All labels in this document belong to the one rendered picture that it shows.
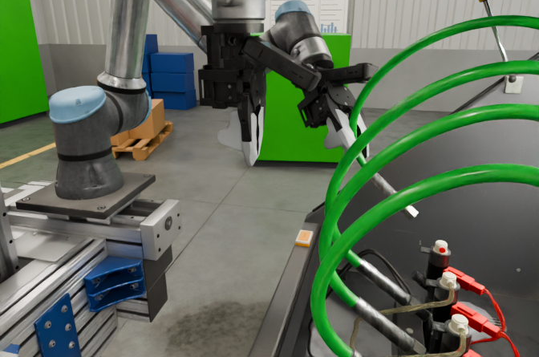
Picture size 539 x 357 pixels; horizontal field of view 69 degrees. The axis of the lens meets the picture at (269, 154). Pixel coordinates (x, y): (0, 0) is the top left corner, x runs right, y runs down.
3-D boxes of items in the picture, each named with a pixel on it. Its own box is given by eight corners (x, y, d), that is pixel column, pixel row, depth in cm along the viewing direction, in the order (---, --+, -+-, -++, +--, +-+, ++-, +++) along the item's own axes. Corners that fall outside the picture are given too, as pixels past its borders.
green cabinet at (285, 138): (336, 144, 479) (342, 32, 437) (342, 170, 397) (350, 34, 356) (258, 143, 486) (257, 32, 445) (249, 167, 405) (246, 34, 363)
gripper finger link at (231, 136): (222, 163, 63) (220, 106, 60) (257, 166, 62) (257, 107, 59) (215, 169, 60) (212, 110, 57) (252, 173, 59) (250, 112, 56)
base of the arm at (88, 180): (40, 196, 90) (31, 155, 87) (83, 172, 104) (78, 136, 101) (99, 203, 87) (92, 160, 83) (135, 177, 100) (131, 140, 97)
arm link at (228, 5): (271, -9, 57) (254, -14, 49) (271, 24, 58) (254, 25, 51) (223, -8, 59) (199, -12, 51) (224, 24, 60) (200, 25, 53)
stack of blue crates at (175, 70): (119, 107, 685) (109, 34, 647) (134, 102, 730) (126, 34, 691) (186, 111, 659) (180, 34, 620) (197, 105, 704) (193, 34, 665)
